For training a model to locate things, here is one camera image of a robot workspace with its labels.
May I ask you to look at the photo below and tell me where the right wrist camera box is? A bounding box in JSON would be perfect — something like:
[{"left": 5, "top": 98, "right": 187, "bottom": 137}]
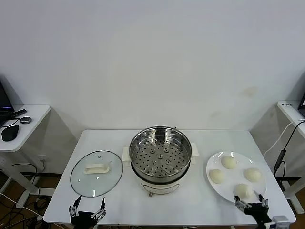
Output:
[{"left": 265, "top": 216, "right": 291, "bottom": 229}]

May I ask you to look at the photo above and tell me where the black cable with adapter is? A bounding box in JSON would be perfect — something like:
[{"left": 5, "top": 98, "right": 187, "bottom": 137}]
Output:
[{"left": 274, "top": 120, "right": 305, "bottom": 177}]

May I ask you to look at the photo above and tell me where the white steamed baozi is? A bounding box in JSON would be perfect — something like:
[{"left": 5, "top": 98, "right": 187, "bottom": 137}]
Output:
[
  {"left": 244, "top": 167, "right": 262, "bottom": 182},
  {"left": 209, "top": 168, "right": 225, "bottom": 185},
  {"left": 234, "top": 183, "right": 253, "bottom": 200},
  {"left": 221, "top": 156, "right": 238, "bottom": 170}
]

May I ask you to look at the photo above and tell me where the white side table with mouse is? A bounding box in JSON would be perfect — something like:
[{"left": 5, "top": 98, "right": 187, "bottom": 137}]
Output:
[{"left": 0, "top": 104, "right": 51, "bottom": 208}]

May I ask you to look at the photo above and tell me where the white electric cooker base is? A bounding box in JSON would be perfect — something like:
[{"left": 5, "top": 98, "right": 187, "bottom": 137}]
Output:
[{"left": 122, "top": 143, "right": 200, "bottom": 198}]

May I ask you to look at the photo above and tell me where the white floor cable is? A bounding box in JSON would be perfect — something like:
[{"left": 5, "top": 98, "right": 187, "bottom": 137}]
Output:
[{"left": 0, "top": 192, "right": 45, "bottom": 219}]

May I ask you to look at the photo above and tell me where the glass lid with cream handle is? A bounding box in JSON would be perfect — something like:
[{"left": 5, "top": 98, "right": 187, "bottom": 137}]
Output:
[{"left": 70, "top": 149, "right": 124, "bottom": 198}]

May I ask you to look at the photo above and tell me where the black computer mouse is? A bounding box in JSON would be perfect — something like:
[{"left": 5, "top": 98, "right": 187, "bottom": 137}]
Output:
[{"left": 1, "top": 125, "right": 20, "bottom": 142}]

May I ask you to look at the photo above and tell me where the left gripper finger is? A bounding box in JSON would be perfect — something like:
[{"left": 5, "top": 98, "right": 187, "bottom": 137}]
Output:
[
  {"left": 91, "top": 196, "right": 107, "bottom": 221},
  {"left": 69, "top": 195, "right": 83, "bottom": 217}
]

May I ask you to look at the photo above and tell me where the black floor cable bundle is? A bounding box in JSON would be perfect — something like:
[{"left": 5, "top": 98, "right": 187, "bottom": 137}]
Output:
[{"left": 0, "top": 193, "right": 50, "bottom": 229}]

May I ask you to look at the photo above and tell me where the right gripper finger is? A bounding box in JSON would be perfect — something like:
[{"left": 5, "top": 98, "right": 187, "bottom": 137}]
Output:
[
  {"left": 253, "top": 189, "right": 270, "bottom": 208},
  {"left": 233, "top": 195, "right": 252, "bottom": 213}
]

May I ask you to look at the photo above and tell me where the white power cable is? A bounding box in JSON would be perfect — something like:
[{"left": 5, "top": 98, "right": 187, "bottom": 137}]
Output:
[{"left": 263, "top": 116, "right": 305, "bottom": 157}]

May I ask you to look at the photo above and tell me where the black laptop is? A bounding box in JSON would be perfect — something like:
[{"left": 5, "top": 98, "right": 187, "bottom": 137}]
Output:
[{"left": 0, "top": 80, "right": 14, "bottom": 120}]

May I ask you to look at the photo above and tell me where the black looping floor cable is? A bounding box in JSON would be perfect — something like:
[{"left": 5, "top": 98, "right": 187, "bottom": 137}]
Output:
[{"left": 11, "top": 163, "right": 40, "bottom": 191}]

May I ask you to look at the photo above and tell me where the stainless steel steamer basket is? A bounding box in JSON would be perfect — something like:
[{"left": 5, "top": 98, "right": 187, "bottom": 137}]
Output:
[{"left": 129, "top": 125, "right": 192, "bottom": 181}]

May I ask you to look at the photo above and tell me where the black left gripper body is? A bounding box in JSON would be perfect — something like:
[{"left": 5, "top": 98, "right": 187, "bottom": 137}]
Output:
[{"left": 71, "top": 211, "right": 98, "bottom": 226}]

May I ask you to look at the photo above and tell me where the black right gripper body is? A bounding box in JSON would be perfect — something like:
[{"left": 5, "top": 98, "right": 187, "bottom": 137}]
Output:
[{"left": 246, "top": 201, "right": 274, "bottom": 226}]

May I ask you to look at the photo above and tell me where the white round plate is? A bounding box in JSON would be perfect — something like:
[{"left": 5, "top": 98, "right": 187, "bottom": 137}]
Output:
[{"left": 206, "top": 151, "right": 267, "bottom": 205}]

